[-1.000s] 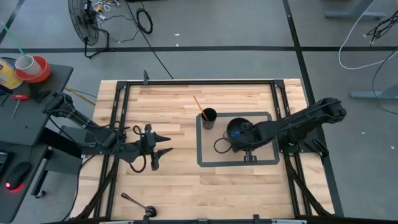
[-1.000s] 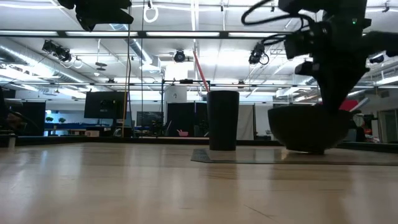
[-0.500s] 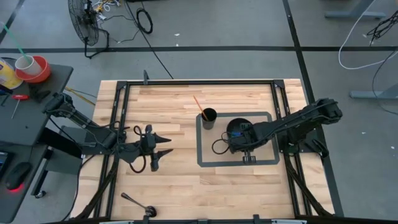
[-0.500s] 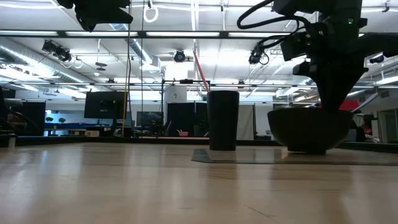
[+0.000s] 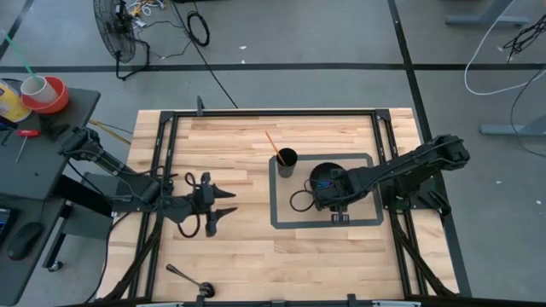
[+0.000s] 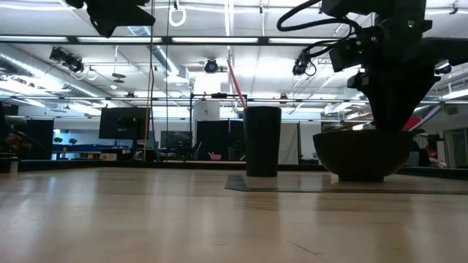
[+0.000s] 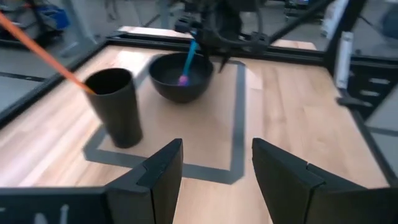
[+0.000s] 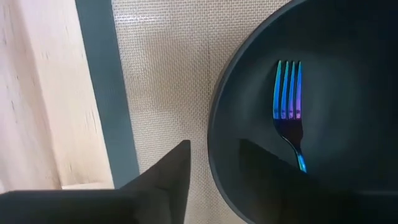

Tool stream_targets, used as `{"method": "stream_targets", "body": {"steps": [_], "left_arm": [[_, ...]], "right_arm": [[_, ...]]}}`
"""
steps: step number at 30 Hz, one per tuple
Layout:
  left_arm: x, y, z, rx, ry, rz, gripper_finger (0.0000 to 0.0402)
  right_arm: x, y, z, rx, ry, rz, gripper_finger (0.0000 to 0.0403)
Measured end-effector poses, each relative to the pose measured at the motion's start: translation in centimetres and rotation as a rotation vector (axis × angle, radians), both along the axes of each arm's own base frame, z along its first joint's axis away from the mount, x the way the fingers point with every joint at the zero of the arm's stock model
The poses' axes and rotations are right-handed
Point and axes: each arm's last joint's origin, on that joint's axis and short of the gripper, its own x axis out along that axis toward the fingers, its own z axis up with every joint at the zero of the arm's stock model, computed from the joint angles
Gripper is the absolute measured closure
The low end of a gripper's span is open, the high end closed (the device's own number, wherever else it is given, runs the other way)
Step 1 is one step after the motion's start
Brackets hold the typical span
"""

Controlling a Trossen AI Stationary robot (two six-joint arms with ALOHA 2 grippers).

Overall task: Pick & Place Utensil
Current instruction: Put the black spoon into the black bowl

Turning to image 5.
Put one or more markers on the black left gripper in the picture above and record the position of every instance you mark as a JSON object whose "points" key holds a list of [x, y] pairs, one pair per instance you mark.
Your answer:
{"points": [[207, 200]]}

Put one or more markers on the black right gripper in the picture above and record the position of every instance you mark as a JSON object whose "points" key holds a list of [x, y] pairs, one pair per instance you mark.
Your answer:
{"points": [[341, 189]]}

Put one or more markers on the black bowl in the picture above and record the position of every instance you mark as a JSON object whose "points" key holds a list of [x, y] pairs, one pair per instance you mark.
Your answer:
{"points": [[320, 172]]}

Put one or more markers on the black cylindrical utensil cup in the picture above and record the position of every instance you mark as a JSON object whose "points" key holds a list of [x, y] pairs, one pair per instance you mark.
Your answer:
{"points": [[286, 170]]}

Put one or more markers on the orange stick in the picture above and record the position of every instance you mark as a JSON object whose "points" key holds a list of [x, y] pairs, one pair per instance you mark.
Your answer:
{"points": [[273, 145]]}

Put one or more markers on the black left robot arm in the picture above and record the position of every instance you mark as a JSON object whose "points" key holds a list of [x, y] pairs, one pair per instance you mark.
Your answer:
{"points": [[106, 162]]}

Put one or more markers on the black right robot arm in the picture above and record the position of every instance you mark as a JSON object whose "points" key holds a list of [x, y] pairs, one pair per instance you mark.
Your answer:
{"points": [[426, 158]]}

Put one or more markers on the grey tape rectangle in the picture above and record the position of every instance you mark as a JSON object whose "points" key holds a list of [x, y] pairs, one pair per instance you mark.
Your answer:
{"points": [[273, 200]]}

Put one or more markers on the metal ladle spoon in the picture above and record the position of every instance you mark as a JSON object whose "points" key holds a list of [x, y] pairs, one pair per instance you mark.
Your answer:
{"points": [[206, 290]]}

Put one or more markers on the desk leg with caster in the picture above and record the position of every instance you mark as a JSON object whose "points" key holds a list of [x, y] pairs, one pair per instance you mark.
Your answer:
{"points": [[57, 243]]}

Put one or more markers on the grey desk foot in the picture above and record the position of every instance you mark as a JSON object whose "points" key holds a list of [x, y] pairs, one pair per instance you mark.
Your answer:
{"points": [[507, 129], [486, 19]]}

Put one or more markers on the dark grey side table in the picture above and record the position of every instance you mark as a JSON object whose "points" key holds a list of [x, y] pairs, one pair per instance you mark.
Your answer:
{"points": [[42, 170]]}

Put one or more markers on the small black object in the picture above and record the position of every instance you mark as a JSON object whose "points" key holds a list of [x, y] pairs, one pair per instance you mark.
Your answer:
{"points": [[53, 130]]}

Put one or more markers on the orange bowl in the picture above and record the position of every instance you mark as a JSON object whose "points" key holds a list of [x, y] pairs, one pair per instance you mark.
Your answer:
{"points": [[59, 102]]}

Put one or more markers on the black computer mouse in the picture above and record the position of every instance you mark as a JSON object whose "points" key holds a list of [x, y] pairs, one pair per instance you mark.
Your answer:
{"points": [[25, 241]]}

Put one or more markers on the black floor fan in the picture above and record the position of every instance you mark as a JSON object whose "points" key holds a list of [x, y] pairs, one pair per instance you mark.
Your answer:
{"points": [[113, 30]]}

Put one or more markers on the white cup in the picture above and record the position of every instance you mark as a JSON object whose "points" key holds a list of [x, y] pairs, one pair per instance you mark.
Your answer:
{"points": [[42, 94]]}

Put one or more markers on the black tablet screen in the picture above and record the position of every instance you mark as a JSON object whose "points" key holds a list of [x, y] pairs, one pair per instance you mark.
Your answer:
{"points": [[7, 224]]}

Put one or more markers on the dark grey desk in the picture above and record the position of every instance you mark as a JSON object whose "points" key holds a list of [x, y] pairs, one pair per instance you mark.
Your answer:
{"points": [[17, 277]]}

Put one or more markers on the yellow container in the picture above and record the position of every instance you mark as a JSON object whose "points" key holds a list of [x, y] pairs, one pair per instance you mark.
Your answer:
{"points": [[10, 106]]}

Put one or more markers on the green straw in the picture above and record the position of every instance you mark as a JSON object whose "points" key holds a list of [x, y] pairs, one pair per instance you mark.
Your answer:
{"points": [[19, 55]]}

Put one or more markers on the black aluminium table frame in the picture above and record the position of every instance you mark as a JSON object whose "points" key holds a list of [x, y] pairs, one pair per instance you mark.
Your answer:
{"points": [[277, 113]]}

